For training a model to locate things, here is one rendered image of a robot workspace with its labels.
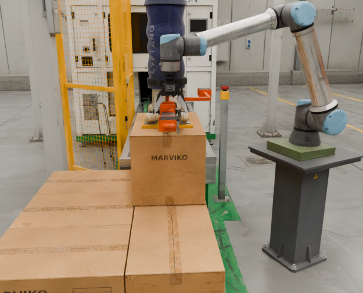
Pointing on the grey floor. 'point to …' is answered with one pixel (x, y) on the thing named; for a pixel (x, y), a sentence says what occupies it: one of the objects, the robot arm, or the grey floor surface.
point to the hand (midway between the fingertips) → (170, 114)
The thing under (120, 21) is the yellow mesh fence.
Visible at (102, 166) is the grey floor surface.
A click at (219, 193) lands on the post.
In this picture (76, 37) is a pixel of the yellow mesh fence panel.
